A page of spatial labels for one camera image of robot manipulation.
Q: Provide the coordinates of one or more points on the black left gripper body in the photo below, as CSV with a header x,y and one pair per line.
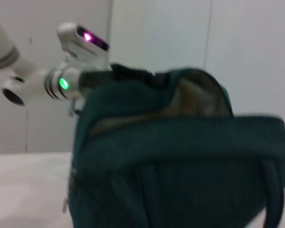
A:
x,y
97,78

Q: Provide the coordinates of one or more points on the dark teal zip bag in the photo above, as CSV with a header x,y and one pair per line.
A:
x,y
180,171

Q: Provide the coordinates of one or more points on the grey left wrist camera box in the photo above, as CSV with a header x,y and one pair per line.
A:
x,y
80,45

